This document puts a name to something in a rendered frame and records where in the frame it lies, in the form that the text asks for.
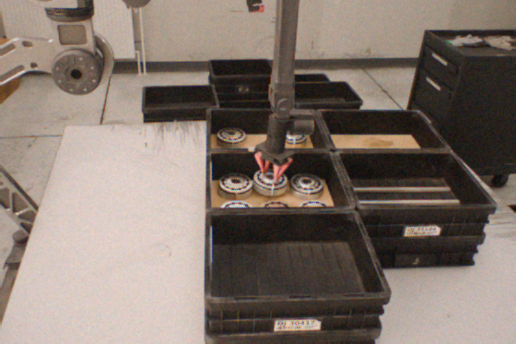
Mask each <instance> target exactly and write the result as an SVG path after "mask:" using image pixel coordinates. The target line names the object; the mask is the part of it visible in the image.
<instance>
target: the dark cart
mask: <svg viewBox="0 0 516 344"><path fill-rule="evenodd" d="M457 35H462V36H463V38H464V37H467V35H472V37H471V38H473V37H475V36H477V37H478V39H481V40H483V39H484V38H485V37H490V36H493V37H494V36H495V35H499V36H500V37H502V36H504V37H510V38H511V39H512V40H516V30H515V29H497V30H424V37H423V41H422V44H421V47H420V52H419V55H418V62H417V66H416V72H415V75H414V78H413V82H412V89H411V92H410V96H409V100H408V103H407V107H406V109H407V110H418V111H420V112H421V113H423V114H424V116H425V118H426V119H427V120H429V123H430V124H431V125H433V127H434V128H435V129H436V131H437V132H438V133H439V134H440V135H441V137H442V138H443V139H444V140H445V142H446V143H447V144H448V145H449V147H450V148H451V150H452V151H453V152H454V153H455V154H456V156H459V157H460V159H461V160H462V161H464V162H465V163H466V165H467V166H468V167H469V168H471V169H472V170H473V172H474V173H476V174H477V175H478V176H486V175H494V176H493V178H492V180H491V183H492V184H493V185H495V186H496V187H501V186H503V185H504V184H505V183H506V182H507V181H508V180H509V176H510V174H511V173H516V49H511V50H510V51H508V50H504V49H501V48H498V47H486V46H480V47H466V46H456V47H452V46H450V45H449V44H448V43H447V42H446V41H454V40H455V36H457Z"/></svg>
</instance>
